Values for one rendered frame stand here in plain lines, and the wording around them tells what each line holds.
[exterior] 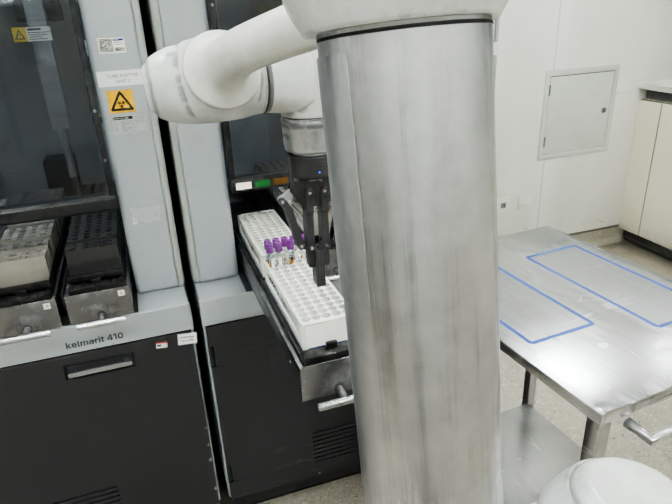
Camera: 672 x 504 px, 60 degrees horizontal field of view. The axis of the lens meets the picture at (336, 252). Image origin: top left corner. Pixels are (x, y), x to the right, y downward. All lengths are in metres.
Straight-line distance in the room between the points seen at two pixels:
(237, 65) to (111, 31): 0.64
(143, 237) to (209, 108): 0.67
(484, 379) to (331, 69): 0.20
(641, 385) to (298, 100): 0.67
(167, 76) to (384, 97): 0.53
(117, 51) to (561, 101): 2.37
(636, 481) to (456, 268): 0.34
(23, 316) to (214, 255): 0.43
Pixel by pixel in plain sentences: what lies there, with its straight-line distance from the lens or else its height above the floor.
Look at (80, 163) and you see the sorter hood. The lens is 1.36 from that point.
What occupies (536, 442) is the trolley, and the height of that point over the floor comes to 0.28.
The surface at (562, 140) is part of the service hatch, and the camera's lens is 3.29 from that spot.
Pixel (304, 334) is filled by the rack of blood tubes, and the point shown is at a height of 0.85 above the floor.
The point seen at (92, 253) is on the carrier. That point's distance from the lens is 1.42.
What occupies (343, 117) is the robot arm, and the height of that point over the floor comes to 1.32.
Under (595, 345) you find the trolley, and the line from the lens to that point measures 1.08.
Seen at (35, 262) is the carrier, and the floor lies 0.87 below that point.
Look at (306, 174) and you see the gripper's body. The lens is 0.91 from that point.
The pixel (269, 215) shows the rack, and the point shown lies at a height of 0.86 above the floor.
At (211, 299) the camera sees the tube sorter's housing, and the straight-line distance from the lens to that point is 1.40.
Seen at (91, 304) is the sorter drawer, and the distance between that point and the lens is 1.39.
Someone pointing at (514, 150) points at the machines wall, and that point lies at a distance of 3.12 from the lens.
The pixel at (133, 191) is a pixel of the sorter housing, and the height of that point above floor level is 0.99.
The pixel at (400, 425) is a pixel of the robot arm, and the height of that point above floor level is 1.13.
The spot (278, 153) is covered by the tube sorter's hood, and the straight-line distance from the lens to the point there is 1.40.
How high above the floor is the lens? 1.38
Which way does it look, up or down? 24 degrees down
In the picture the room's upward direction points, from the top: 3 degrees counter-clockwise
